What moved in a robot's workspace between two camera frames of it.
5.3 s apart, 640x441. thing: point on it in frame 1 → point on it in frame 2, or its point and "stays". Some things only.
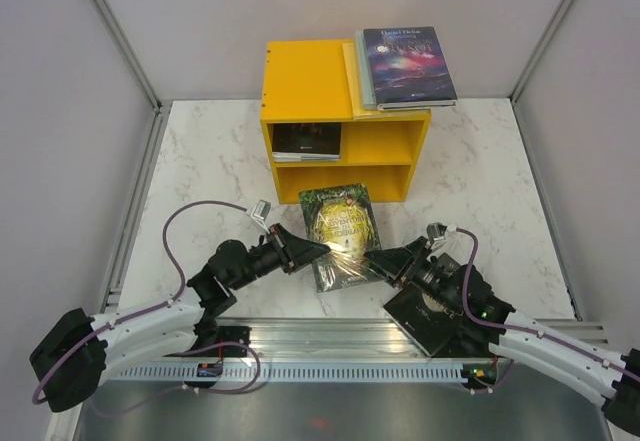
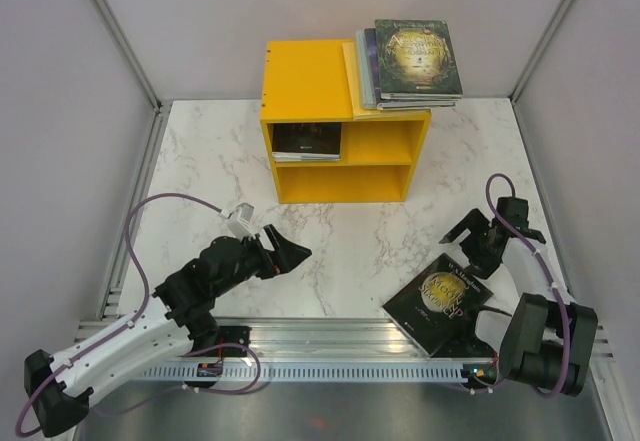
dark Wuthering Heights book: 307,138 stays
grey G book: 367,85 stays
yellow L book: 351,57 stays
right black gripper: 393,261 → 478,264
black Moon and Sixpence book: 431,323 stays
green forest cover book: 341,219 → 416,60
